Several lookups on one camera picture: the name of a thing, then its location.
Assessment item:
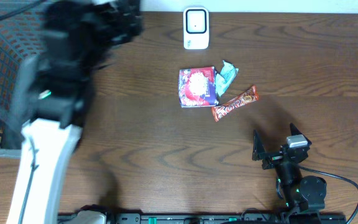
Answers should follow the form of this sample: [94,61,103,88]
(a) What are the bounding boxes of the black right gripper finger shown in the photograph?
[252,129,265,161]
[290,123,311,146]

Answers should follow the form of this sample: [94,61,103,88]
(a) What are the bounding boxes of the orange chocolate bar wrapper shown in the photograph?
[211,85,259,122]

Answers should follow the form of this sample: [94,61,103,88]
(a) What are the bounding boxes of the teal snack packet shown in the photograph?
[216,60,239,97]

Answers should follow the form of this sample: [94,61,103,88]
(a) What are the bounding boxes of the purple red snack packet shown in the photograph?
[178,67,219,108]

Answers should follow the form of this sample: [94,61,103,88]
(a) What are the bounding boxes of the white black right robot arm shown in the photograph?
[252,123,326,213]

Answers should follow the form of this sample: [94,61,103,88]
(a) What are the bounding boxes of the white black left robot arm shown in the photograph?
[7,1,142,223]

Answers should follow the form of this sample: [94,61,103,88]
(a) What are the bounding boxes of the white barcode scanner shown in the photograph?
[183,7,209,50]

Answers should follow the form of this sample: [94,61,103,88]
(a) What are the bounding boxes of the dark grey plastic basket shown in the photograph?
[0,1,51,159]

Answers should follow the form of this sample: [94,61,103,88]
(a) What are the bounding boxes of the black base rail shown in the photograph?
[57,212,347,224]

